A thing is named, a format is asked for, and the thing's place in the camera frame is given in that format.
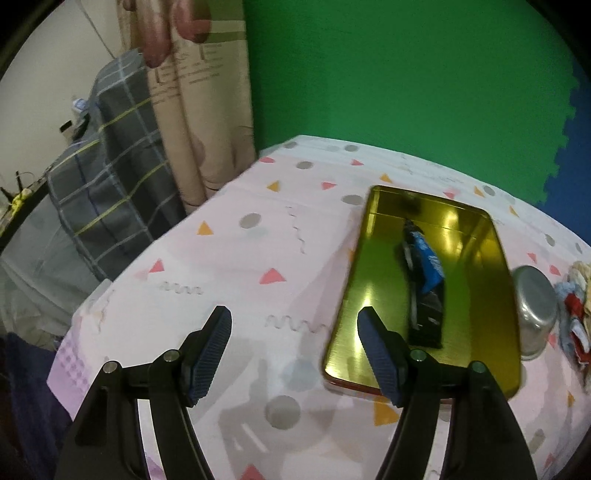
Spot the grey plaid blanket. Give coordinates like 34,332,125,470
46,48,188,282

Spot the dark blue cloth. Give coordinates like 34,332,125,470
0,332,75,480

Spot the blue foam mat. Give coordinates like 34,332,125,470
542,60,591,232

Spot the pink patterned tablecloth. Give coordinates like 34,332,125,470
46,135,591,480

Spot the beige printed curtain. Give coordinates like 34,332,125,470
115,0,257,215

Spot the gold tin box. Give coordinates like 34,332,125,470
322,185,525,402

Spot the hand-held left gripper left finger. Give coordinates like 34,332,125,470
55,305,232,480

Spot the steel bowl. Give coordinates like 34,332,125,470
510,265,560,361

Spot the black frame bar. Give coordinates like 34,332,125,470
0,180,52,252

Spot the black and blue snack packet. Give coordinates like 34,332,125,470
397,219,446,349

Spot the grey sheer cloth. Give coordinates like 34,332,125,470
0,189,114,352

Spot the green foam mat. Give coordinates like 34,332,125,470
242,0,578,206

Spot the light blue fluffy cloth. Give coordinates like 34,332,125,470
553,281,583,365

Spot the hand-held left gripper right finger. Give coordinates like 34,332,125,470
358,306,539,480

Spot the red cloth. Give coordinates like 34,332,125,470
564,295,589,324

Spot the pink blurred object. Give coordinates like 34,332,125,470
139,0,175,69
173,0,213,43

